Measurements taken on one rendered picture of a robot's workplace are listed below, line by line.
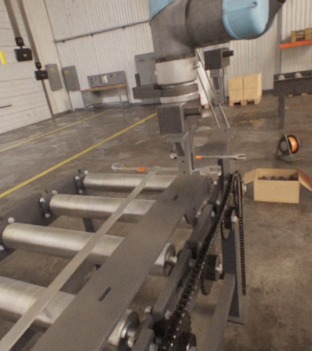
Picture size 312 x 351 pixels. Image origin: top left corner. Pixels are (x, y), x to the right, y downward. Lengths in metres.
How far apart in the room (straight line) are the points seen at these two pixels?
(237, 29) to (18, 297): 0.89
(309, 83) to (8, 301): 5.45
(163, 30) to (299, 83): 5.29
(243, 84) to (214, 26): 8.39
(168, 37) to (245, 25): 0.13
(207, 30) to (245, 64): 10.32
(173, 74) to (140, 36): 11.43
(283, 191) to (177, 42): 2.67
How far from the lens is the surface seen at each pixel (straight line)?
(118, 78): 12.35
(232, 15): 0.48
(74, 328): 0.46
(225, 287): 1.65
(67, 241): 1.18
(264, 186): 3.08
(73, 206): 1.50
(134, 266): 0.52
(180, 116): 0.50
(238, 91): 8.79
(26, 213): 1.60
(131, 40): 12.11
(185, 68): 0.53
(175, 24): 0.52
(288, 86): 5.75
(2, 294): 1.05
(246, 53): 10.79
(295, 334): 1.95
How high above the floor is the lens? 1.49
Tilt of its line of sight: 22 degrees down
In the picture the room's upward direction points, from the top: 9 degrees counter-clockwise
